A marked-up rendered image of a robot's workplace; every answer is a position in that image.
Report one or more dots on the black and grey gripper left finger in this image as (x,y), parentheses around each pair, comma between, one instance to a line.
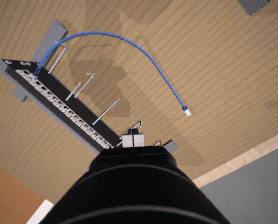
(127,139)

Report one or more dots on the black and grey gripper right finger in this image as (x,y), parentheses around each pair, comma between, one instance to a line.
(138,138)

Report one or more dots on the blue patch cord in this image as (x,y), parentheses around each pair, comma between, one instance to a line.
(108,34)

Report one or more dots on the white cable plug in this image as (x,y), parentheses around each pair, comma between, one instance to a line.
(186,111)

